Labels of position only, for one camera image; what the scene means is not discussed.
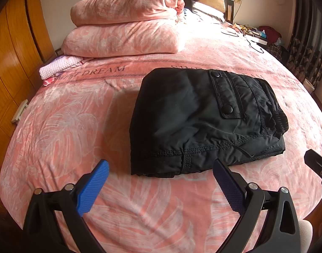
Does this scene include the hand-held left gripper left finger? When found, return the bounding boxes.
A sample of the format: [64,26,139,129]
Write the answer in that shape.
[24,160,110,253]

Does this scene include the black pants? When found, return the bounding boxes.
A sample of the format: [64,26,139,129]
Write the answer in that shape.
[130,67,289,177]

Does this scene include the cluttered nightstand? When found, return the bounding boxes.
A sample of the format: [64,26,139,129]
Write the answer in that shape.
[239,23,284,50]

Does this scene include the orange wooden wardrobe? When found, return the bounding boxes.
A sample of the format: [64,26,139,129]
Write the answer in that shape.
[0,0,57,151]

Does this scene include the striped pillow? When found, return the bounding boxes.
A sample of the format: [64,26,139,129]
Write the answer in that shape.
[184,1,227,23]

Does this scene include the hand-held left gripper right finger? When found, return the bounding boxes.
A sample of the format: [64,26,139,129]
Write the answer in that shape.
[213,159,302,253]

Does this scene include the white knit cloth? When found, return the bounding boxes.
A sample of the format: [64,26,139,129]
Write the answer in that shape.
[39,55,95,87]

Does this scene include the person's white-clad leg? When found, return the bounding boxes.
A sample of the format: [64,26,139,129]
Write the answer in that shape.
[298,219,314,253]

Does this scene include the pink leaf-print bed blanket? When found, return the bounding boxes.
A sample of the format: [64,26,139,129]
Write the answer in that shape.
[0,21,322,253]

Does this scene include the dark red cloth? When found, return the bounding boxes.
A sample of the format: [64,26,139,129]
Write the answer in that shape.
[258,26,282,42]

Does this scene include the dark patterned curtain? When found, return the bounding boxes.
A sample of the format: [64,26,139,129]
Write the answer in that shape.
[286,0,322,85]

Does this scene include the white waste bin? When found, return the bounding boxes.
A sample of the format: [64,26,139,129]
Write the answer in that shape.
[304,79,316,93]

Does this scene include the black clothes hanger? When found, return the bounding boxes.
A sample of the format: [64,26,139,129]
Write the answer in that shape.
[221,28,266,54]

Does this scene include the folded pink quilt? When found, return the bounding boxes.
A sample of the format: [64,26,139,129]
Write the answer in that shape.
[62,21,187,58]
[70,0,186,28]

